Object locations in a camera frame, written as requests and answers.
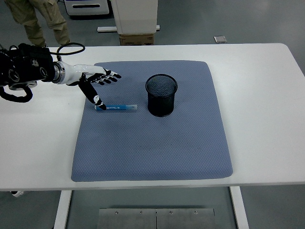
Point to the blue-grey textured mat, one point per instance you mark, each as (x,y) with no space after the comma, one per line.
(143,148)

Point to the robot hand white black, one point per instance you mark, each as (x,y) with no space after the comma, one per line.
(76,71)

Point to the white flat base bar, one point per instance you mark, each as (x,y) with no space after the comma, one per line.
(107,29)

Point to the person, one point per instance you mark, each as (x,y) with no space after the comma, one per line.
(31,14)

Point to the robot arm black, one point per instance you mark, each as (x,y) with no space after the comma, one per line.
(23,64)

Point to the black mesh pen holder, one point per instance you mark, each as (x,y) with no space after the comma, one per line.
(162,105)

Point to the white table leg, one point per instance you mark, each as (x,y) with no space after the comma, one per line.
(239,210)
(62,210)

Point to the white cabinet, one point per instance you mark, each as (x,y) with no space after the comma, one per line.
(138,16)

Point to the grey floor socket cover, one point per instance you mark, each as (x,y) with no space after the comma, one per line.
(220,39)

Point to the cardboard box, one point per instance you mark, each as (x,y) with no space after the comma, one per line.
(137,39)

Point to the blue marker pen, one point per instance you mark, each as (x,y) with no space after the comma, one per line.
(121,107)

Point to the small white black object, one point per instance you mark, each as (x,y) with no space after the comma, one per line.
(17,193)

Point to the white appliance with dark slot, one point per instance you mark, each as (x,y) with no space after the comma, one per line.
(85,11)

